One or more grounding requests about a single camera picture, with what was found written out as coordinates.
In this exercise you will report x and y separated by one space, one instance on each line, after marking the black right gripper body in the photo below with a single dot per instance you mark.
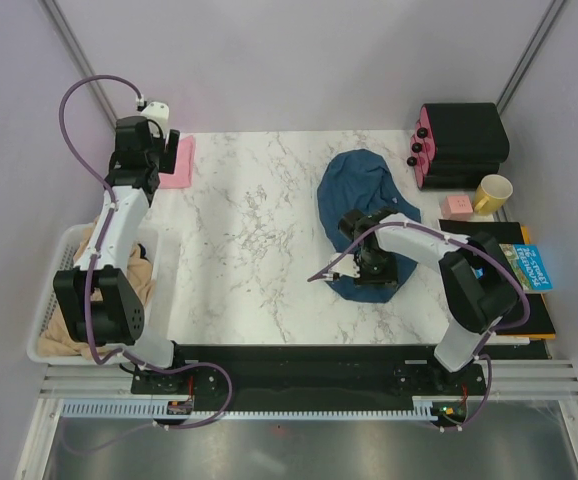
376 268

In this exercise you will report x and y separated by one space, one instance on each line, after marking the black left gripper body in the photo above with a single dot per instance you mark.
157 153

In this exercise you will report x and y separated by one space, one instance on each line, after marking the blue t-shirt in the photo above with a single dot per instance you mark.
360 179

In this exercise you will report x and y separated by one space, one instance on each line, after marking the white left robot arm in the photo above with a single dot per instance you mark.
100 308

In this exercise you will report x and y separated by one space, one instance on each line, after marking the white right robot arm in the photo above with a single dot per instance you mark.
479 284

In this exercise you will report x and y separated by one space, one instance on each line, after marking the pink folded t-shirt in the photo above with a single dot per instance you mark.
181 178

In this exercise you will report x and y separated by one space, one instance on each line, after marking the pink power socket cube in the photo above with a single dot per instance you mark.
457 208

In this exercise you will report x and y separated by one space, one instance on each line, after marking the yellow mug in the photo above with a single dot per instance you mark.
491 194

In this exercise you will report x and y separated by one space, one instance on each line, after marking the black pink drawer organizer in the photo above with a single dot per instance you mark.
455 145

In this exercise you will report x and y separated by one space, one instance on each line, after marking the blue illustrated book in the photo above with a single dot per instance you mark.
528 267

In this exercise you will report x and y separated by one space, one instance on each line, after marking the white plastic basket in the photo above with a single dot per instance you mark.
49 340

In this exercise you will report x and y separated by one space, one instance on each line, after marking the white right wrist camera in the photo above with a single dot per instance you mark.
344 267

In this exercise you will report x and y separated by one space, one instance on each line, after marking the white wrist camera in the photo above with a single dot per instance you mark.
344 267
158 112

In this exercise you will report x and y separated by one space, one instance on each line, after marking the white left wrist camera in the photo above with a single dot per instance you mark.
158 112

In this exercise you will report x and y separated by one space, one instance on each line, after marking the aluminium frame rail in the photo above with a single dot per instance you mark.
78 57
530 53

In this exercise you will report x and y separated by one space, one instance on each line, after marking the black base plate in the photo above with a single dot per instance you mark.
305 377

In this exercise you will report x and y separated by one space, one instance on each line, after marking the white slotted cable duct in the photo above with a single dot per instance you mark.
152 408

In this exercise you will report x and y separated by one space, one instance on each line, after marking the aluminium frame rail right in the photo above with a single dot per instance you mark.
530 53

